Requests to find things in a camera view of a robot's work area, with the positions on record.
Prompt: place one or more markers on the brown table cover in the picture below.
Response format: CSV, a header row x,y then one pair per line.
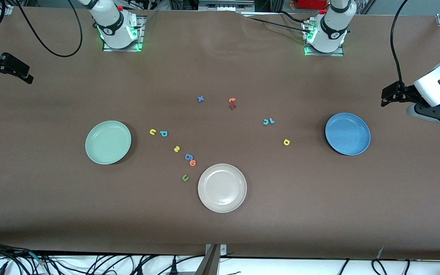
x,y
319,214

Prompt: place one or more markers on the blue plate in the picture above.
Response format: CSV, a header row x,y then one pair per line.
x,y
347,133

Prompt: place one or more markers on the grey metal clamp bracket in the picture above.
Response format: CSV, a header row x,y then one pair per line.
x,y
223,250

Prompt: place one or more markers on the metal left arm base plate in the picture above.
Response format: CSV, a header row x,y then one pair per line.
x,y
340,54

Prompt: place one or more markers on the blue letter g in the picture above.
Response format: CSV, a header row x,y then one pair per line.
x,y
188,156

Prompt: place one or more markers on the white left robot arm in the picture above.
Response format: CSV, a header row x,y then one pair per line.
x,y
330,26

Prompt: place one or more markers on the light green plate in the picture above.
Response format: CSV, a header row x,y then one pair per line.
x,y
108,142

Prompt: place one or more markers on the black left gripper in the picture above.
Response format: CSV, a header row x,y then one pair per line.
x,y
406,94

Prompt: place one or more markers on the dark metal beam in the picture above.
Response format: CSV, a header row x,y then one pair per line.
x,y
208,265

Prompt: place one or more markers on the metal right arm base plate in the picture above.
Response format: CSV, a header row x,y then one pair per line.
x,y
140,38

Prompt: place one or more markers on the black power plug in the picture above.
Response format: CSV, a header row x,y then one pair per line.
x,y
173,267

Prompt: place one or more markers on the grey power strip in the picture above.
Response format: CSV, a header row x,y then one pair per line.
x,y
224,5

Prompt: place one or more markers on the red box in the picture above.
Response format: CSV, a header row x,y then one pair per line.
x,y
311,4

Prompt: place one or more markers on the small white paper tag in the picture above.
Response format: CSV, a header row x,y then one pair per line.
x,y
380,252

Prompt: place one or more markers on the green letter u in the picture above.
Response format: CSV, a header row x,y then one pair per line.
x,y
184,179

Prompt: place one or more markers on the beige plate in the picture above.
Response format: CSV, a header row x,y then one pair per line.
x,y
222,188

